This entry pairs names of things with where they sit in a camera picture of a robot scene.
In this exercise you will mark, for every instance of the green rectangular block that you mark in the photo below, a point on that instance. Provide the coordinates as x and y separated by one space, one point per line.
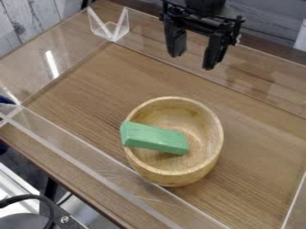
145 136

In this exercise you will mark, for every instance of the light wooden bowl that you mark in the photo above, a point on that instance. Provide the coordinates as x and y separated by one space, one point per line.
185 115

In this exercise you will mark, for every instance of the clear acrylic tray enclosure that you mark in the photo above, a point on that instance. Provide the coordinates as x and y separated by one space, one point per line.
79 77

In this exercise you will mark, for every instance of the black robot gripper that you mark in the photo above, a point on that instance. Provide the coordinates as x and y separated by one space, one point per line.
205 17

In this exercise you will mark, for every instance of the black metal table bracket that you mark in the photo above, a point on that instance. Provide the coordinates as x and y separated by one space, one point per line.
59 218

